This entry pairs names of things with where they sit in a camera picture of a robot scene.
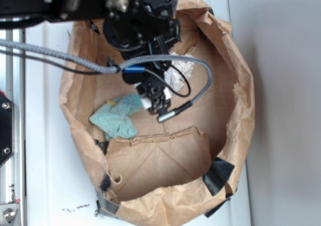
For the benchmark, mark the white paper ball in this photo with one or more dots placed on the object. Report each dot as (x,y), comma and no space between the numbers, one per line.
(173,75)

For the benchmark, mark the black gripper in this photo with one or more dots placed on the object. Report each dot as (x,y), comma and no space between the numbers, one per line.
(154,40)

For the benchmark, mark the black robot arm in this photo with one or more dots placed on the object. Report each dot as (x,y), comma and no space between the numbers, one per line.
(119,21)

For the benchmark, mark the aluminium extrusion rail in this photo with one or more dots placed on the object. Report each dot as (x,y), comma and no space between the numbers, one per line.
(13,178)

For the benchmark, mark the black tape strip right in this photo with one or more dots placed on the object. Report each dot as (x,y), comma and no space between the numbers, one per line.
(218,175)

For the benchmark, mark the brown paper bag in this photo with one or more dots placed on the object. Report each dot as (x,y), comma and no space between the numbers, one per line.
(156,178)

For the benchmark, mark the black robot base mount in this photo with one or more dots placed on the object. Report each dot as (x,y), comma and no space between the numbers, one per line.
(7,129)

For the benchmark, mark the teal knitted cloth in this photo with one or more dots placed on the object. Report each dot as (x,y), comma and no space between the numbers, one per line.
(113,117)

